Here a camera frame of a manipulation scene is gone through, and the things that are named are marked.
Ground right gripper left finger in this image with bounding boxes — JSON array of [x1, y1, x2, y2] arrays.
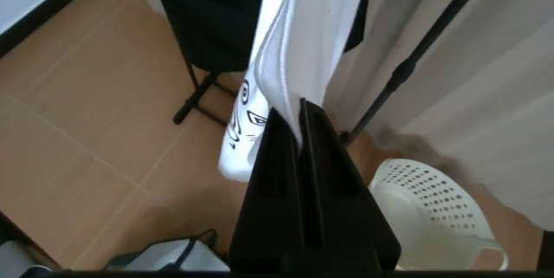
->
[[228, 107, 305, 271]]

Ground black clothes rack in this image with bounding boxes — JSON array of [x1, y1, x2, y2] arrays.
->
[[172, 0, 499, 147]]

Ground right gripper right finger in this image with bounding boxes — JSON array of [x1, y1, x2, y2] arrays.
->
[[299, 98, 403, 271]]

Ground white laundry basket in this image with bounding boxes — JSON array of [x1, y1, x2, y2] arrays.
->
[[368, 158, 510, 271]]

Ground black shorts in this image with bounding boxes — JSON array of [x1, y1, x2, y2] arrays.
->
[[146, 0, 376, 74]]

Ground white printed shirt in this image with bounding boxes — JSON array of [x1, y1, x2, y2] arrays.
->
[[217, 0, 371, 183]]

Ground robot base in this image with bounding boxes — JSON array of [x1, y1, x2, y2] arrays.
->
[[0, 229, 230, 273]]

